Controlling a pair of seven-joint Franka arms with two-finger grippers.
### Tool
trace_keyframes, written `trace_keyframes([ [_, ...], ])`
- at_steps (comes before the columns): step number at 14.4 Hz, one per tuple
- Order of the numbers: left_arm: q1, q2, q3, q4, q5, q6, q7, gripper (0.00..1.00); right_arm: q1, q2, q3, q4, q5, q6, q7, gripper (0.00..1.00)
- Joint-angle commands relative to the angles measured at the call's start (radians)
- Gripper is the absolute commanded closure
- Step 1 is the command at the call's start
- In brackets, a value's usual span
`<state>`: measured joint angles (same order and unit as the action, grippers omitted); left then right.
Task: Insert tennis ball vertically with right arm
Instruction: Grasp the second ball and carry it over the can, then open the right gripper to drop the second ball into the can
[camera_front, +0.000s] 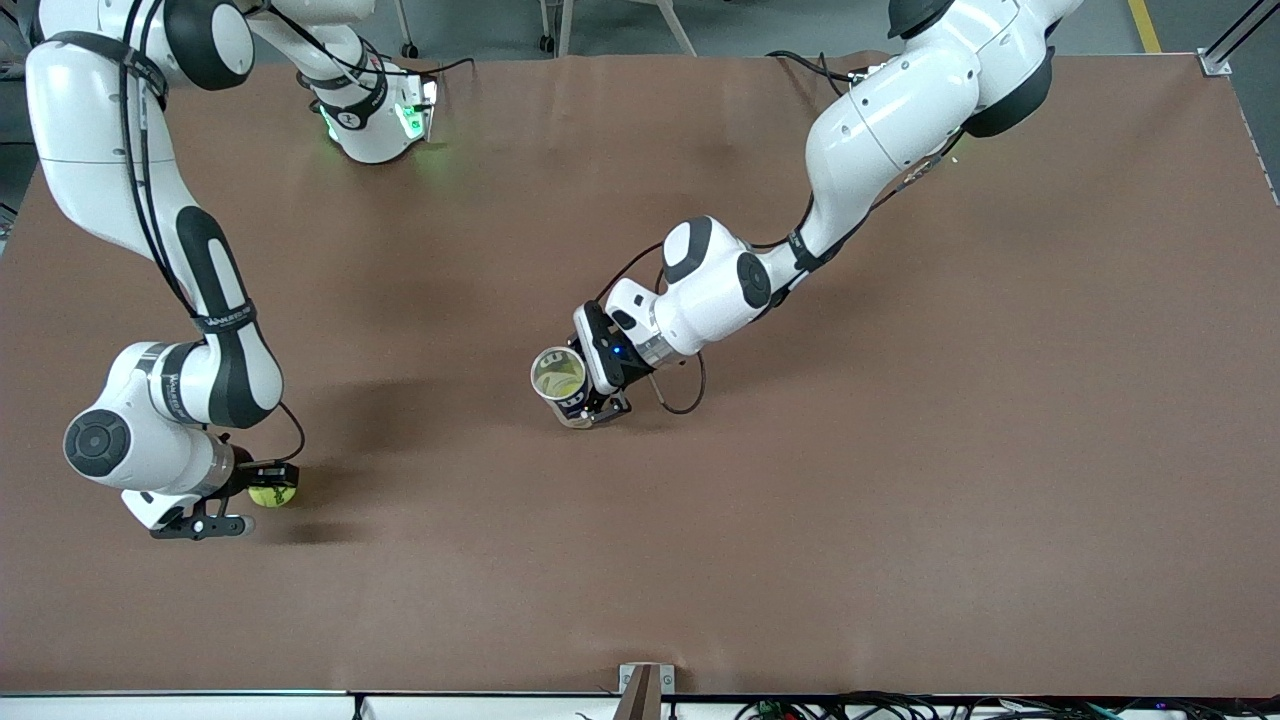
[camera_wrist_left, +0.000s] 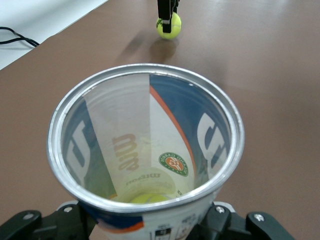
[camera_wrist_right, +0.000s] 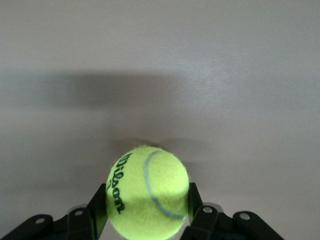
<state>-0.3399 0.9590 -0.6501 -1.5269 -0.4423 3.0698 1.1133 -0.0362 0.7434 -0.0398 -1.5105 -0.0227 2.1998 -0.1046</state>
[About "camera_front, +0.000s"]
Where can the silver right base connector box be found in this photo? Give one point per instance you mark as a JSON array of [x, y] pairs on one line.
[[425, 100]]

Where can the aluminium frame profile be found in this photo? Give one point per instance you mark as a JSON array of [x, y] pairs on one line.
[[1215, 62]]

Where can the clear tennis ball can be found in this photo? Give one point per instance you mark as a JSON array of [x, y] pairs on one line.
[[575, 408]]

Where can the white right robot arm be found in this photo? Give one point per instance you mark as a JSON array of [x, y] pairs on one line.
[[110, 140]]

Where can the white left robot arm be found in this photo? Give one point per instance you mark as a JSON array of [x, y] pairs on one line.
[[720, 290]]

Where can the silver left base connector box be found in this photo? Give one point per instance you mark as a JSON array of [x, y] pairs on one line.
[[862, 75]]

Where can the brown table cover sheet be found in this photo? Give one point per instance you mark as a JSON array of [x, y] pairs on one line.
[[640, 560]]

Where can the white table edge rail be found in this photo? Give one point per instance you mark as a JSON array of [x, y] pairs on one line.
[[200, 708]]

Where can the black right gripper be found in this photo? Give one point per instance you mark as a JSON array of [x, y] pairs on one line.
[[252, 474]]

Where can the grey camera post bracket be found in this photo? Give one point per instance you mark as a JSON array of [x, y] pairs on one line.
[[645, 690]]

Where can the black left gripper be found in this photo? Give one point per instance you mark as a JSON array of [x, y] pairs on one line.
[[631, 375]]

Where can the white stand legs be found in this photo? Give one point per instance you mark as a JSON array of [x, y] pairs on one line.
[[565, 30]]

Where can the silver base connector box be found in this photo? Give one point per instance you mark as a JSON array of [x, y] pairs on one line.
[[862, 75], [425, 100]]

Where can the yellow tennis ball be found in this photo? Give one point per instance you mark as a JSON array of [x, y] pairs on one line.
[[272, 497], [560, 380]]

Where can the thin leg with caster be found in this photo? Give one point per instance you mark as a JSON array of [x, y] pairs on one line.
[[409, 48]]

